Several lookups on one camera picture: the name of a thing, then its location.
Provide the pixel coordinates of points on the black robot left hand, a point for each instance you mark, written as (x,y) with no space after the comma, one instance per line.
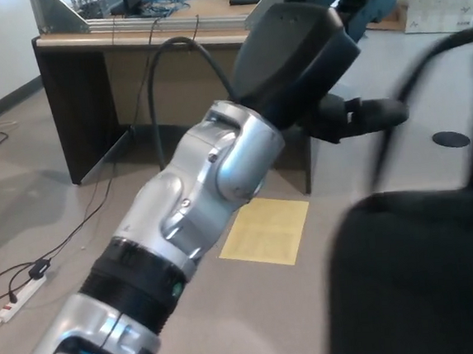
(292,56)

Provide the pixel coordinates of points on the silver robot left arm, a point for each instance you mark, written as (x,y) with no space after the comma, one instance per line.
(188,197)

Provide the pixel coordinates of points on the round black floor cover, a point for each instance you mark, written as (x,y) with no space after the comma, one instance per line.
(450,140)

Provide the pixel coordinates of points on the white cardboard box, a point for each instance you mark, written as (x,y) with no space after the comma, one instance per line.
(441,12)

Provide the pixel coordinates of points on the flattened brown cardboard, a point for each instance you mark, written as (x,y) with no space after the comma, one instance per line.
(389,23)

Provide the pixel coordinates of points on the yellow paper sheet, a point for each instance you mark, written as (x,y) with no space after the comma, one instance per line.
(266,232)

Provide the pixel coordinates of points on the black desk with wood top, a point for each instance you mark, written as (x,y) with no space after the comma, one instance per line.
(82,116)

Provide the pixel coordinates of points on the black power adapter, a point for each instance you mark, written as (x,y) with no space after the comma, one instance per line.
(40,268)

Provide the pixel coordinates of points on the white power strip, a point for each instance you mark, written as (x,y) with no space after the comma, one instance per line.
(23,296)

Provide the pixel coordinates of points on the dark rail with metal knobs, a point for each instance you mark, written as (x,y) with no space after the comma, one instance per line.
(95,6)

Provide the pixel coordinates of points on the aluminium profile frame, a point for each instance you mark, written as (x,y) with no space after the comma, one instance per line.
(58,16)

